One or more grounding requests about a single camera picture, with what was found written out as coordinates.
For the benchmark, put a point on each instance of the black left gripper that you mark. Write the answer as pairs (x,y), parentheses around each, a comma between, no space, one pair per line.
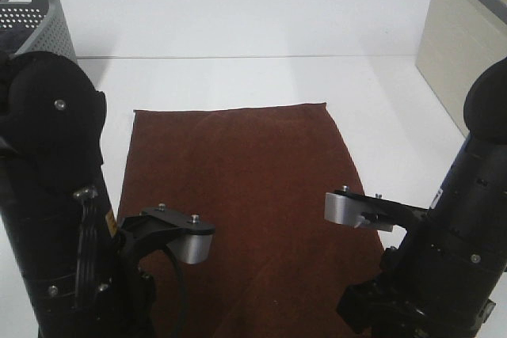
(125,293)

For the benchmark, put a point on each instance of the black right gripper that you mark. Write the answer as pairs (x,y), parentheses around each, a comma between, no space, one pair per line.
(378,305)

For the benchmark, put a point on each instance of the brown towel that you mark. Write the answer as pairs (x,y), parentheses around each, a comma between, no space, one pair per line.
(276,267)

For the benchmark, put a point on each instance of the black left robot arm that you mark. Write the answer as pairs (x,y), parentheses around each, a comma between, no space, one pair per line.
(55,206)

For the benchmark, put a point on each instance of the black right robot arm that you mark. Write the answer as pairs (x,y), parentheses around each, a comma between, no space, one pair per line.
(438,281)

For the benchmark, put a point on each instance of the beige plastic storage bin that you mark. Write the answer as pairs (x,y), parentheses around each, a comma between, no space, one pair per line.
(460,40)

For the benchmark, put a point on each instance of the grey perforated plastic basket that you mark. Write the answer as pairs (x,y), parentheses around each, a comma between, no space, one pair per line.
(35,25)

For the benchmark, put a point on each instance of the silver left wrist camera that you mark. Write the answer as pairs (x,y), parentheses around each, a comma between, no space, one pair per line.
(188,237)

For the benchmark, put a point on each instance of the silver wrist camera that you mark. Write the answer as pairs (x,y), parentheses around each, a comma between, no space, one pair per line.
(188,237)
(347,208)

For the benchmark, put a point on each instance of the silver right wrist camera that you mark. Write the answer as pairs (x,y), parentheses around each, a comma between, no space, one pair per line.
(347,208)

